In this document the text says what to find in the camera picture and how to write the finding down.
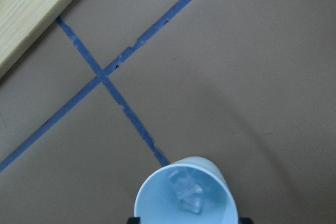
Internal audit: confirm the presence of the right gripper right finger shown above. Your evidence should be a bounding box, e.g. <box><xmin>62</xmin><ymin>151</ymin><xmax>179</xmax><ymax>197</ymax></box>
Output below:
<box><xmin>239</xmin><ymin>217</ymin><xmax>252</xmax><ymax>224</ymax></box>

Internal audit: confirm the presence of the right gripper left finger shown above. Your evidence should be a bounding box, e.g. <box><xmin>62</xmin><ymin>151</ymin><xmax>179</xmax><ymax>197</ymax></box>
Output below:
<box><xmin>127</xmin><ymin>217</ymin><xmax>141</xmax><ymax>224</ymax></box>

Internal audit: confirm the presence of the light blue cup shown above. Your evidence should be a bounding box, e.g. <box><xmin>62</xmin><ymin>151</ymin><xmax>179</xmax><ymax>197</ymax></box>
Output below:
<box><xmin>134</xmin><ymin>156</ymin><xmax>239</xmax><ymax>223</ymax></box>

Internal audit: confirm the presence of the clear ice cube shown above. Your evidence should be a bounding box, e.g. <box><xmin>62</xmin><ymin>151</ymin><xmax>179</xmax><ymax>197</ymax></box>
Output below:
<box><xmin>168</xmin><ymin>167</ymin><xmax>195</xmax><ymax>198</ymax></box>
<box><xmin>178</xmin><ymin>187</ymin><xmax>204</xmax><ymax>214</ymax></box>

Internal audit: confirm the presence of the bamboo cutting board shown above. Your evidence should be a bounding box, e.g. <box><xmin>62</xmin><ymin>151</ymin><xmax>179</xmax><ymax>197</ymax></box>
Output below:
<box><xmin>1</xmin><ymin>0</ymin><xmax>73</xmax><ymax>76</ymax></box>

